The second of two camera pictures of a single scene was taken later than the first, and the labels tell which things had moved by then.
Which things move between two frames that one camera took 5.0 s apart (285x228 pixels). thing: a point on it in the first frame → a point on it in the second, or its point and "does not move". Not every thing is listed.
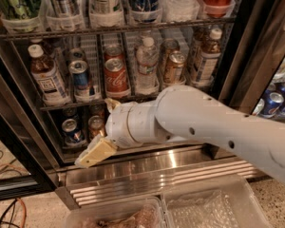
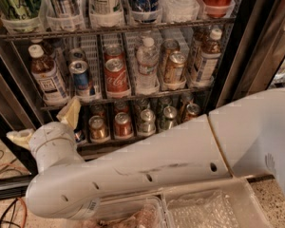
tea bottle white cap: [51, 87] does not move
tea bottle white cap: [209, 61] does not move
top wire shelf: [28, 35] does not move
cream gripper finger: [111, 104] → [21, 137]
